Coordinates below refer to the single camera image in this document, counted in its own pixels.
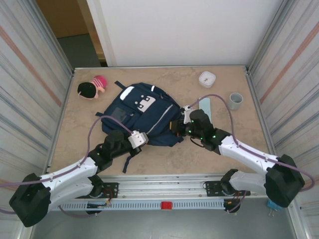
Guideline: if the light blue pencil case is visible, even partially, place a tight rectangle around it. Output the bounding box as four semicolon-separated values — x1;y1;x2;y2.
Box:
198;97;212;120

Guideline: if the navy blue backpack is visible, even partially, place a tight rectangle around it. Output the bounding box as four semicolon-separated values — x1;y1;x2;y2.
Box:
96;80;185;174

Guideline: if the grey cup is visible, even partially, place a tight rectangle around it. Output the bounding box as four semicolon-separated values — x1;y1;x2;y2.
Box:
229;92;244;111

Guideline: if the white square container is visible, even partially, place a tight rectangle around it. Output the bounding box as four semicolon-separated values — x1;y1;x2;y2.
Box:
198;71;217;88

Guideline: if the plush doll with pink hat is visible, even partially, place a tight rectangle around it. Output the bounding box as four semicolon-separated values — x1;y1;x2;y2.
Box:
77;75;108;101

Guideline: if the blue binder clip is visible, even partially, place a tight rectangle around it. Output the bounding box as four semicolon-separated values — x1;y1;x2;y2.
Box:
267;199;278;217

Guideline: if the brown wooden door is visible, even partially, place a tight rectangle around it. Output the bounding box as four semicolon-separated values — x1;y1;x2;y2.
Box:
36;0;105;62

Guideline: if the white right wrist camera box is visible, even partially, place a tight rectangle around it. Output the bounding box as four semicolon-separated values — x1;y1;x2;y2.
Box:
180;105;194;124

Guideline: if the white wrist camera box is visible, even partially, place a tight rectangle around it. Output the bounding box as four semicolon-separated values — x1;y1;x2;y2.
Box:
180;105;194;124
128;130;149;150

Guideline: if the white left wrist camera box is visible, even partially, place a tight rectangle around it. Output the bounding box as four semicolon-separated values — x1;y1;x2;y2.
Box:
128;130;149;150

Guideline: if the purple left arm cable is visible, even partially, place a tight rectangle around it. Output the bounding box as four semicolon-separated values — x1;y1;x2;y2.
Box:
0;116;135;219

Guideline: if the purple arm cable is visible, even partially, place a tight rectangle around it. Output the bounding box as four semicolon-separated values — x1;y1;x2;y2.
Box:
0;116;135;219
188;94;315;215

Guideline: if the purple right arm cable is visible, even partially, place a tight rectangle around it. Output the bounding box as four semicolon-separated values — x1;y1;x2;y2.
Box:
188;94;315;215

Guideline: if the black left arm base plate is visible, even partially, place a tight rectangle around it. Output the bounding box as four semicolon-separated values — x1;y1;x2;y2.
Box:
98;182;119;199

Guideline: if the aluminium mounting rail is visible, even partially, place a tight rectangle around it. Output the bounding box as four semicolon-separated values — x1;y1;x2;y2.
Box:
44;174;299;201

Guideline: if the slotted grey cable duct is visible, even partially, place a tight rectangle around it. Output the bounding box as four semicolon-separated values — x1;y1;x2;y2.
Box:
49;200;226;211

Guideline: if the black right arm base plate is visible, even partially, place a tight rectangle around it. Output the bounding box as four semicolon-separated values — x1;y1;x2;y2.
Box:
204;180;251;198

